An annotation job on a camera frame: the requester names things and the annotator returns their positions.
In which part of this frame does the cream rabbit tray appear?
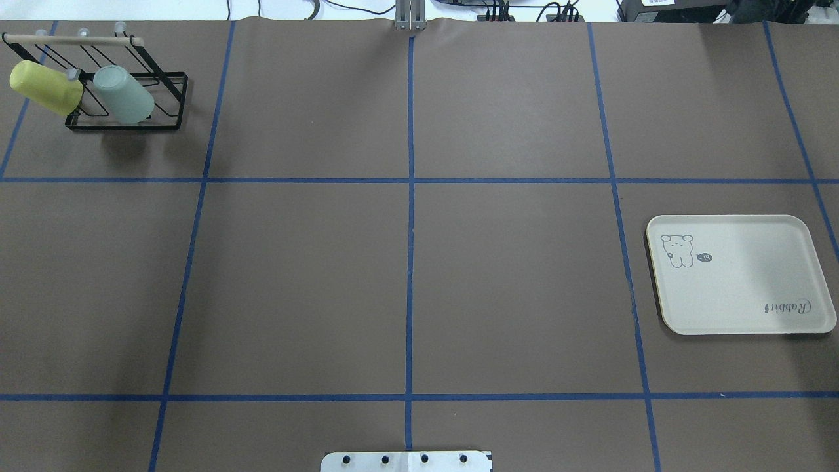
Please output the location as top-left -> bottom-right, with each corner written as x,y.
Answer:
646,214 -> 837,336

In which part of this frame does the grey aluminium post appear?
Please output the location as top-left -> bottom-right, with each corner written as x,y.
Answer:
395,0 -> 427,31

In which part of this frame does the black wire cup rack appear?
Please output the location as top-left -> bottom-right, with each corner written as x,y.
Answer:
2,21 -> 189,132

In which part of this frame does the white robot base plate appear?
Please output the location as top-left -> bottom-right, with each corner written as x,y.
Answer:
320,450 -> 494,471

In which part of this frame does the yellow cup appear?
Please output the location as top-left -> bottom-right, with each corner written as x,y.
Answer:
9,60 -> 84,116

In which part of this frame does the pale green cup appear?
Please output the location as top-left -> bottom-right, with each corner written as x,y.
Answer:
92,65 -> 155,125

